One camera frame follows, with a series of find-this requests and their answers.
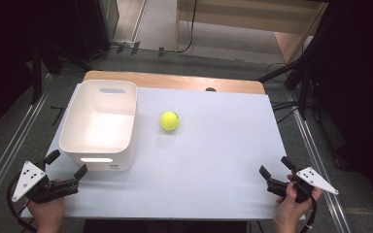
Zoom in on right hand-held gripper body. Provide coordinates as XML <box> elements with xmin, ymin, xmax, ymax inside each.
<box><xmin>266</xmin><ymin>166</ymin><xmax>340</xmax><ymax>204</ymax></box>

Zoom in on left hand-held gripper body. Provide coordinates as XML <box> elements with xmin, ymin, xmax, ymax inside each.
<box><xmin>11</xmin><ymin>160</ymin><xmax>80</xmax><ymax>205</ymax></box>

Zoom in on white plastic bin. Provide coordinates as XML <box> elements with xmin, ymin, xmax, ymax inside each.
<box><xmin>58</xmin><ymin>79</ymin><xmax>139</xmax><ymax>172</ymax></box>

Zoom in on yellow tennis ball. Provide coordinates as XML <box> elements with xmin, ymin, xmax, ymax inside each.
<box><xmin>159</xmin><ymin>111</ymin><xmax>181</xmax><ymax>132</ymax></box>

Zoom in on person's right hand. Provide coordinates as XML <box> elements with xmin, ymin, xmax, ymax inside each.
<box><xmin>273</xmin><ymin>174</ymin><xmax>323</xmax><ymax>233</ymax></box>

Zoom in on person's left hand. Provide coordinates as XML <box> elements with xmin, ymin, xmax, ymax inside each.
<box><xmin>27</xmin><ymin>196</ymin><xmax>67</xmax><ymax>233</ymax></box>

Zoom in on white table mat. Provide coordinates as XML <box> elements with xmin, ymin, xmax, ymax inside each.
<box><xmin>20</xmin><ymin>83</ymin><xmax>306</xmax><ymax>221</ymax></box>

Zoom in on black metal stand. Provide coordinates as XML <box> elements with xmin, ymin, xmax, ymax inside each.
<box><xmin>27</xmin><ymin>42</ymin><xmax>93</xmax><ymax>106</ymax></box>
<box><xmin>255</xmin><ymin>54</ymin><xmax>319</xmax><ymax>121</ymax></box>

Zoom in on wooden table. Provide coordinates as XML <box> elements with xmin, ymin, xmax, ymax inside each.
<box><xmin>83</xmin><ymin>70</ymin><xmax>267</xmax><ymax>96</ymax></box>

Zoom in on black cabinet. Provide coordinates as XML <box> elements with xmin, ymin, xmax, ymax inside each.
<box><xmin>73</xmin><ymin>0</ymin><xmax>120</xmax><ymax>62</ymax></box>

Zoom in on light wooden furniture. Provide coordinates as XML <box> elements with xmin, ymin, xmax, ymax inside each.
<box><xmin>174</xmin><ymin>0</ymin><xmax>329</xmax><ymax>65</ymax></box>

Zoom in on metal floor rail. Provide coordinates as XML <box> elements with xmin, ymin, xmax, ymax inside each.
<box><xmin>285</xmin><ymin>89</ymin><xmax>354</xmax><ymax>233</ymax></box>
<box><xmin>0</xmin><ymin>73</ymin><xmax>53</xmax><ymax>221</ymax></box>

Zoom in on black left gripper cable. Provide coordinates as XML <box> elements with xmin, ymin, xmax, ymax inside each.
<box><xmin>6</xmin><ymin>175</ymin><xmax>38</xmax><ymax>233</ymax></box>

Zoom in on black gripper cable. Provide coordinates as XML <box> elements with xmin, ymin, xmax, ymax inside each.
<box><xmin>6</xmin><ymin>175</ymin><xmax>38</xmax><ymax>233</ymax></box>
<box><xmin>299</xmin><ymin>195</ymin><xmax>319</xmax><ymax>233</ymax></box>

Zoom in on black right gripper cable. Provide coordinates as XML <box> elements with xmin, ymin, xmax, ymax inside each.
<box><xmin>299</xmin><ymin>195</ymin><xmax>319</xmax><ymax>233</ymax></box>

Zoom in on black floor cables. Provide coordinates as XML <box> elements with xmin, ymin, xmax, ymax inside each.
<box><xmin>264</xmin><ymin>62</ymin><xmax>303</xmax><ymax>124</ymax></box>

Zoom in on black hanging cable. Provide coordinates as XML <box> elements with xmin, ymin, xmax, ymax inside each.
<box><xmin>174</xmin><ymin>0</ymin><xmax>199</xmax><ymax>54</ymax></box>

